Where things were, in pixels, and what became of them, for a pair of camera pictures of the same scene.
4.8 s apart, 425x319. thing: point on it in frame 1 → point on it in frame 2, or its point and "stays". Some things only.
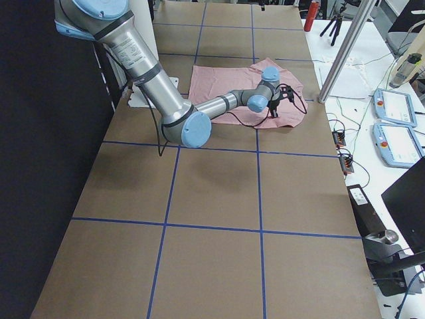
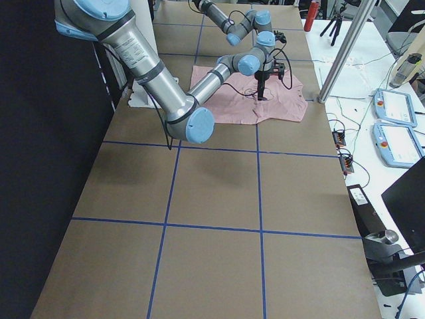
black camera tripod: (338, 19) stays
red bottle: (311, 14) stays
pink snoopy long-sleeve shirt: (208, 82) stays
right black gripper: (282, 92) → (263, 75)
